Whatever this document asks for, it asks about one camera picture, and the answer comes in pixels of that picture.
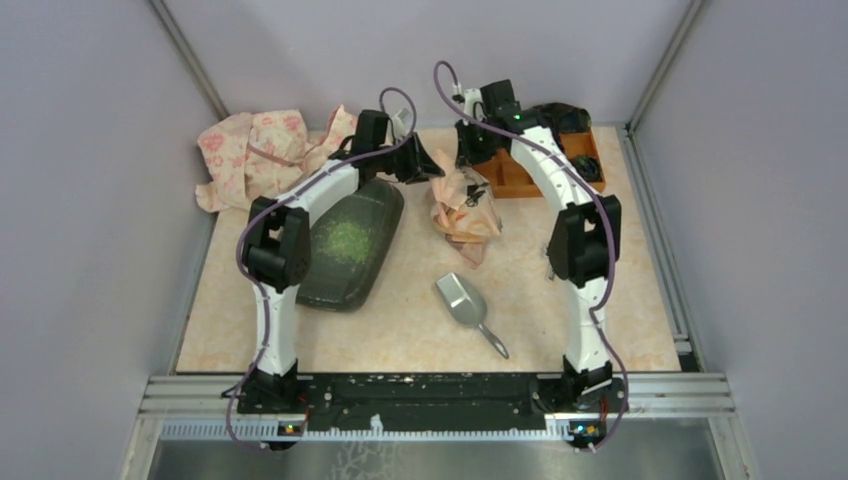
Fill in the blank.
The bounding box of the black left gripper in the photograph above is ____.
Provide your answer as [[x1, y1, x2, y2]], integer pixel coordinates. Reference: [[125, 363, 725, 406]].
[[375, 132, 446, 186]]

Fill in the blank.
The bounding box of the pink cat litter bag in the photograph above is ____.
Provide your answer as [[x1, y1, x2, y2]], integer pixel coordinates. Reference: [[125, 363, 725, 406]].
[[430, 168, 503, 269]]

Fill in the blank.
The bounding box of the dark grey litter box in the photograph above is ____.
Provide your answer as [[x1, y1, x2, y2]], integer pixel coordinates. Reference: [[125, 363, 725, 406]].
[[297, 179, 405, 312]]

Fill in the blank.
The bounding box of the grey metal litter scoop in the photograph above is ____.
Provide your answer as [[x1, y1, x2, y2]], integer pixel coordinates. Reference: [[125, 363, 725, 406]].
[[435, 272, 511, 359]]

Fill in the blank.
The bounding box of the grey bag sealing clip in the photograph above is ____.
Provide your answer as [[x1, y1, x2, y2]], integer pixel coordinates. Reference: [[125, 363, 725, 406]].
[[543, 247, 555, 281]]

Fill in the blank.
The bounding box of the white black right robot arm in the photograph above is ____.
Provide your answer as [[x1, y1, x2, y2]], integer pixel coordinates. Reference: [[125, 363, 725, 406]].
[[442, 80, 623, 412]]

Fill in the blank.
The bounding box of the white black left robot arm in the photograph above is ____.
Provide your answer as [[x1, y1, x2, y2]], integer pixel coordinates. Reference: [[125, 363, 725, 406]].
[[230, 109, 443, 414]]

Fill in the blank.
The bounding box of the green litter granules pile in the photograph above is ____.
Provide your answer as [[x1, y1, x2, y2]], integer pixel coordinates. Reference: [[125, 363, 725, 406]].
[[313, 220, 372, 265]]

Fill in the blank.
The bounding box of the orange wooden compartment organizer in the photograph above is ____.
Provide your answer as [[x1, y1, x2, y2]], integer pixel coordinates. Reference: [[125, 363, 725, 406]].
[[473, 131, 606, 199]]

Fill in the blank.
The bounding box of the pink floral cloth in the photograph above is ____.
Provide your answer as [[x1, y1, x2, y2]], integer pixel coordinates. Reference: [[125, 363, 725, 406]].
[[195, 105, 357, 212]]

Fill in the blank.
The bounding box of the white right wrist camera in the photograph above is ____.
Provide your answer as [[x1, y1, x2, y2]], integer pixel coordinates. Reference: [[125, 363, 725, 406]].
[[462, 88, 485, 120]]

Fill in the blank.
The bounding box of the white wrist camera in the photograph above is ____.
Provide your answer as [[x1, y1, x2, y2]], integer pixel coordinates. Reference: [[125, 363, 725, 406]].
[[462, 88, 485, 120], [390, 108, 414, 142]]

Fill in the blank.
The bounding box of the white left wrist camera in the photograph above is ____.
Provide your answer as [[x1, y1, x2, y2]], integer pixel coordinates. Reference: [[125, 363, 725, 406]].
[[390, 108, 414, 142]]

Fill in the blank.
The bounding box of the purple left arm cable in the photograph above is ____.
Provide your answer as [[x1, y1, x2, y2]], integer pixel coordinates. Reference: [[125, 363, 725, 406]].
[[225, 86, 419, 454]]

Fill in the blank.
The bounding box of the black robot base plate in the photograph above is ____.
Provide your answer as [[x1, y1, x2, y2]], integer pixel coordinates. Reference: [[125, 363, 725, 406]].
[[236, 373, 624, 433]]

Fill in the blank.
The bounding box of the aluminium front frame rail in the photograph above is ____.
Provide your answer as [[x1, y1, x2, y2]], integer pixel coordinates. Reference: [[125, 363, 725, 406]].
[[139, 373, 736, 443]]

